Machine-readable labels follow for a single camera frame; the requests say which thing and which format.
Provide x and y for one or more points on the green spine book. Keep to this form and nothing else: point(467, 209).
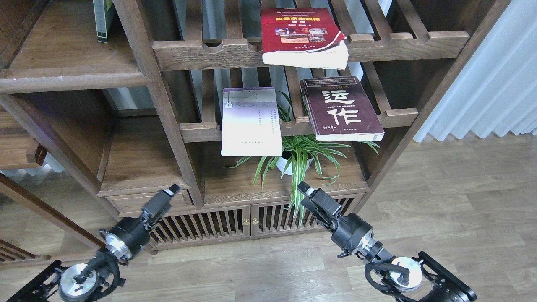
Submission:
point(104, 12)

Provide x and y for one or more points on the white pleated curtain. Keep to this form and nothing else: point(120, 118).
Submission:
point(496, 91)

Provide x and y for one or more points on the red paperback book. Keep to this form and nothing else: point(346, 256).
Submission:
point(302, 37)

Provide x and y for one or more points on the dark wooden bookshelf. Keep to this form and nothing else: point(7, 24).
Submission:
point(131, 116)

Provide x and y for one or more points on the green spider plant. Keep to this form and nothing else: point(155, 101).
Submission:
point(300, 145)

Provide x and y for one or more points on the white plant pot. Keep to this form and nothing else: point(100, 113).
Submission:
point(286, 165)

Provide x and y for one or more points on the dark maroon hardcover book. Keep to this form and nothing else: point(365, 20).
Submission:
point(339, 109)

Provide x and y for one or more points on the white lavender paperback book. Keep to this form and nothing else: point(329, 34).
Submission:
point(250, 122)

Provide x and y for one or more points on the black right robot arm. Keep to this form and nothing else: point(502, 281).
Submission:
point(389, 274)

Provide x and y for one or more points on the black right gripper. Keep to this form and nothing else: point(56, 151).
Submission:
point(351, 233)

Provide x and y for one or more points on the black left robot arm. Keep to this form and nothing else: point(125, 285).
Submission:
point(101, 275)

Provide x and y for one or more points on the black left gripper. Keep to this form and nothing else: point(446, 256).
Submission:
point(130, 235)

